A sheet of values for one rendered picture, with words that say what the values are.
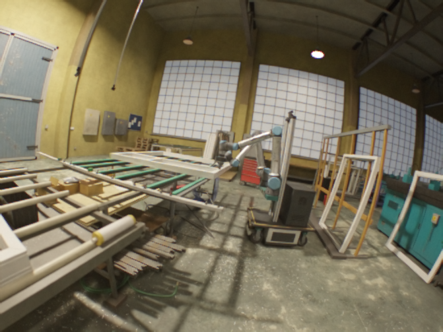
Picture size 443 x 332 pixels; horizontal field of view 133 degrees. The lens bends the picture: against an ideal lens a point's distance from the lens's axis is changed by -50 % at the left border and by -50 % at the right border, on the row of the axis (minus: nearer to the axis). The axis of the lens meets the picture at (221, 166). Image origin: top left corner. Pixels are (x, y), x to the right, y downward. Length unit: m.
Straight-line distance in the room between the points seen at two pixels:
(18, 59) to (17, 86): 0.86
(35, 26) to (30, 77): 1.77
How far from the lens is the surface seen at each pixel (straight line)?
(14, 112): 7.24
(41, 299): 0.60
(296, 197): 2.56
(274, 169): 2.21
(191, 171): 2.08
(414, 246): 3.98
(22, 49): 7.48
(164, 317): 1.55
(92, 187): 1.90
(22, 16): 7.85
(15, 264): 0.61
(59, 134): 7.66
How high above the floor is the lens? 1.25
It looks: 7 degrees down
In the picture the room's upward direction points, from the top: 9 degrees clockwise
